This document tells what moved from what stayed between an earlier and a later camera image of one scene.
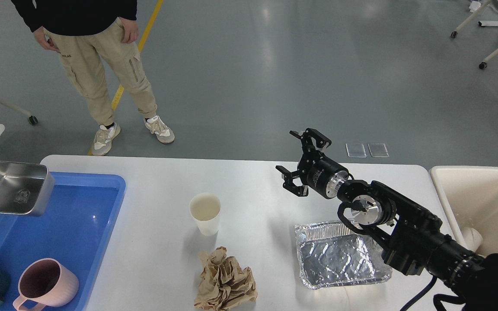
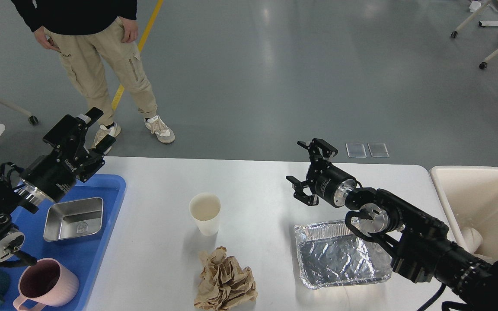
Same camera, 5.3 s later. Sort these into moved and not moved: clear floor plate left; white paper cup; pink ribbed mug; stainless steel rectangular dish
Moved: stainless steel rectangular dish
Not moved: white paper cup; pink ribbed mug; clear floor plate left
